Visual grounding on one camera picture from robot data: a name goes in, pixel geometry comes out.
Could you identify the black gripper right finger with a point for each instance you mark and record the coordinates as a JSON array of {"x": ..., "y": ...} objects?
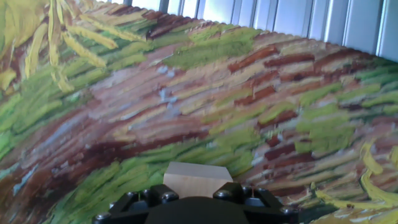
[{"x": 264, "y": 208}]

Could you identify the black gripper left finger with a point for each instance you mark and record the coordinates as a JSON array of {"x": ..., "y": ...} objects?
[{"x": 130, "y": 208}]

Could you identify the tan wooden block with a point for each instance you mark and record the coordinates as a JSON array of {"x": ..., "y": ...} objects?
[{"x": 197, "y": 180}]

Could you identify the painted wheatfield cloth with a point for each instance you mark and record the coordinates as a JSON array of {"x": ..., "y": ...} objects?
[{"x": 186, "y": 93}]

